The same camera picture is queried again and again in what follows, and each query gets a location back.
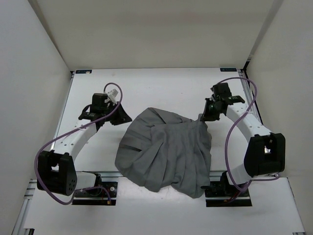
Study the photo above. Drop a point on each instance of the aluminium frame rail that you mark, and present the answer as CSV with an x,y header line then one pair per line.
x,y
58,115
256,117

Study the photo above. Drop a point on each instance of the aluminium right frame rail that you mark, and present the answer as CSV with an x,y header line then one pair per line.
x,y
256,117

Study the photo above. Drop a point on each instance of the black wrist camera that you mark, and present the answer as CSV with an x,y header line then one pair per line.
x,y
102,104
222,93

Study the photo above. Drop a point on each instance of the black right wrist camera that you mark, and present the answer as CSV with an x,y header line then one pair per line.
x,y
222,93

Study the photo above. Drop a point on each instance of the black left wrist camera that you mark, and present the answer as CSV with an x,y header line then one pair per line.
x,y
102,104

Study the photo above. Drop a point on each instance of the aluminium left frame rail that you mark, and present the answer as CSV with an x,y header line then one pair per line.
x,y
58,115

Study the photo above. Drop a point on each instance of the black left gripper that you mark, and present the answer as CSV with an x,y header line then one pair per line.
x,y
122,117

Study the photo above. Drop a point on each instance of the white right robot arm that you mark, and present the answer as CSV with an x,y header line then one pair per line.
x,y
237,176

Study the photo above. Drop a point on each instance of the blue corner label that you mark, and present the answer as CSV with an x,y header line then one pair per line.
x,y
83,71
228,69

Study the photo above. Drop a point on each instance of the blue right corner label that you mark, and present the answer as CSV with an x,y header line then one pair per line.
x,y
228,69

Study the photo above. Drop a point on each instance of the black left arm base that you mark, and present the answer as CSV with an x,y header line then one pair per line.
x,y
99,197

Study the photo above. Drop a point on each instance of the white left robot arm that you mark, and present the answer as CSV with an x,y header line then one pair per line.
x,y
56,167

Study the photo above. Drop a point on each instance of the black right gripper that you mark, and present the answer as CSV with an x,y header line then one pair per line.
x,y
206,116

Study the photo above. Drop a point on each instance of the grey pleated skirt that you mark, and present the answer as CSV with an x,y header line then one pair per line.
x,y
161,148

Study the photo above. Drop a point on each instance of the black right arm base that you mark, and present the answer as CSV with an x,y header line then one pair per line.
x,y
220,193

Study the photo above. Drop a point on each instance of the blue left corner label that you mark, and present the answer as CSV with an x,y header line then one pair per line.
x,y
83,71

